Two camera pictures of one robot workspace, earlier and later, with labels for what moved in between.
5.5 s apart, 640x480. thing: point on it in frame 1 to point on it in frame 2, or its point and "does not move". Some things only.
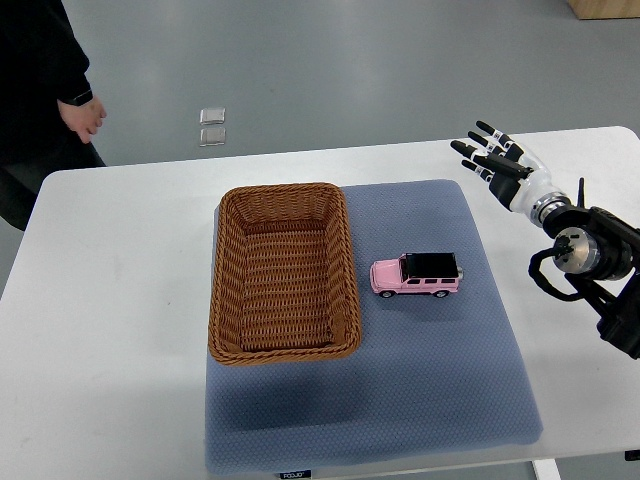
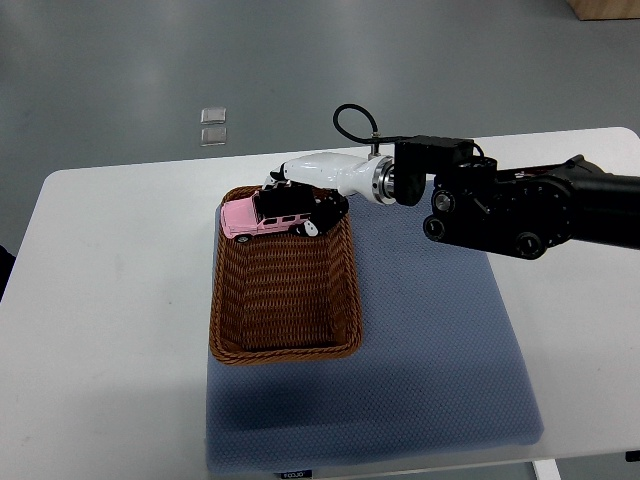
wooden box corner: [605, 9] does not move
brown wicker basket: [283, 279] does not move
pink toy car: [434, 273] to [241, 219]
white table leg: [546, 469] does not move
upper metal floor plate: [212, 116] does not move
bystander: [48, 113] to [7, 260]
